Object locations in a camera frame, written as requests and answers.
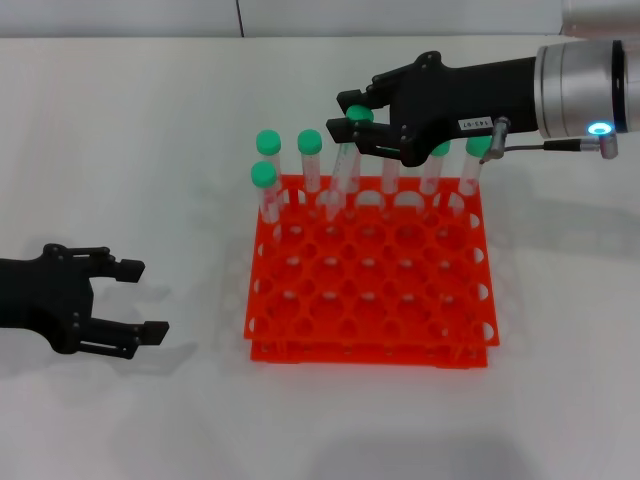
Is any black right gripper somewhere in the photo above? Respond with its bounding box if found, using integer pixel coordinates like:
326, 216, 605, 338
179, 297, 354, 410
325, 51, 541, 169

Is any orange plastic test tube rack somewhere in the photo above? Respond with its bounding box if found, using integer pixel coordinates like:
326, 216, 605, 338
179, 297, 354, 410
243, 174, 502, 370

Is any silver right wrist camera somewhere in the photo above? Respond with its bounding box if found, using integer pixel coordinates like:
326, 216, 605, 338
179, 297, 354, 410
559, 0, 640, 39

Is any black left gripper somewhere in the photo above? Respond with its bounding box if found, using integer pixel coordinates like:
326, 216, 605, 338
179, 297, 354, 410
0, 243, 171, 361

